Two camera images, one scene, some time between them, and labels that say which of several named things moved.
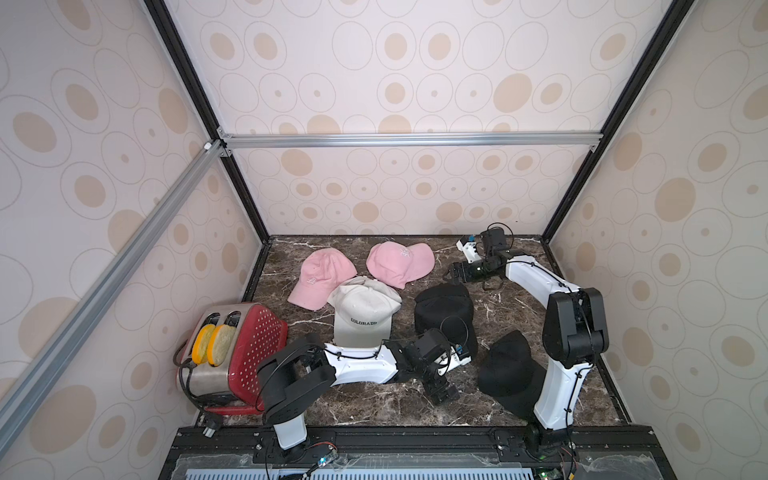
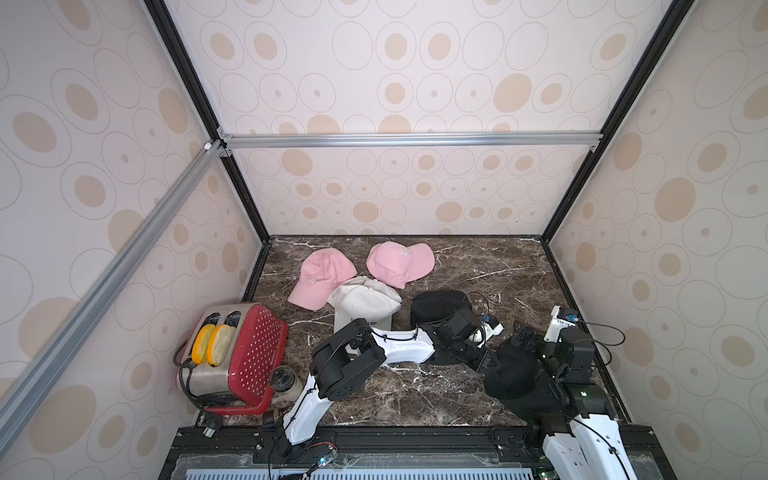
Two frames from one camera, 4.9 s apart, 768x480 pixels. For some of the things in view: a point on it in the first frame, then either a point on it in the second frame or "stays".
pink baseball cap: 321,271 stays
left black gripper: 435,390 to 479,360
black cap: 447,307 stays
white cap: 362,309 stays
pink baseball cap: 400,264 stays
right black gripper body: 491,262 to 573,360
